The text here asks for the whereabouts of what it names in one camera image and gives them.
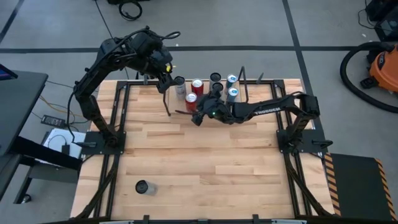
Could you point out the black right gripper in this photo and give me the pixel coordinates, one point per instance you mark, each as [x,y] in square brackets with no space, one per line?
[217,112]

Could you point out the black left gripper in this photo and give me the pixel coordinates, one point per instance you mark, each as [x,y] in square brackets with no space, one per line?
[144,49]

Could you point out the white orange Celsius can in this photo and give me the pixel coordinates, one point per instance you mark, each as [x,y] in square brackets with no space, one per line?
[218,87]
[215,77]

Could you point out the white Celsius Arctic can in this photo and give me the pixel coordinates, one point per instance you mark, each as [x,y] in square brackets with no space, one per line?
[146,187]
[181,91]

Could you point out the blue silver Red Bull can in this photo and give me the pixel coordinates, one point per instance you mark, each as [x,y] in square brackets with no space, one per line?
[233,93]
[231,79]

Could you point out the red Coca-Cola can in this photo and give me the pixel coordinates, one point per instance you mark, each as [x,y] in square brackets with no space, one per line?
[197,88]
[190,104]

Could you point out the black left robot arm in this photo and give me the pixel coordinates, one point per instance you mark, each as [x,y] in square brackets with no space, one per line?
[90,102]

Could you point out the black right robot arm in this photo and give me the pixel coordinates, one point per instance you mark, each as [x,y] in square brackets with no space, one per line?
[270,109]

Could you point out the black power adapter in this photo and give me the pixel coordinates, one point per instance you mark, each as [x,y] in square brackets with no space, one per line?
[53,120]

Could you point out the orange shop vacuum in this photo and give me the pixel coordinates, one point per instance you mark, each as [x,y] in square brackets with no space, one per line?
[343,70]
[385,70]

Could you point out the black desk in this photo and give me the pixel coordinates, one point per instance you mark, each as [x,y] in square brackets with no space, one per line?
[18,105]

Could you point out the black mat with hazard stripes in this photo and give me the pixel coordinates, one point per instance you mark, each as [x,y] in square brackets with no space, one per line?
[354,186]

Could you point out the tablet with blue screen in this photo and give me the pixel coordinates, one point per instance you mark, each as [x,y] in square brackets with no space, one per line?
[6,74]

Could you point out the black equipment case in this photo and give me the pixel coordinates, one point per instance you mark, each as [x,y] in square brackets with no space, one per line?
[387,28]

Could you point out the wooden shelf with black frame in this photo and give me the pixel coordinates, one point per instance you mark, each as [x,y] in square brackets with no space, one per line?
[175,104]

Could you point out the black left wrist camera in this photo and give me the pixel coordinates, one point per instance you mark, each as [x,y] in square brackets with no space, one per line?
[163,59]

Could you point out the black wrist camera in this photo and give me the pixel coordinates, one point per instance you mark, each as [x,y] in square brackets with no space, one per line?
[163,59]
[198,119]

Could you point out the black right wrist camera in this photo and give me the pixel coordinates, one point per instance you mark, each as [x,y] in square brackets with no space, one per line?
[198,119]

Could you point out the black aluminium table frame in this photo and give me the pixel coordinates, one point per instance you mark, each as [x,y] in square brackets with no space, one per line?
[113,193]

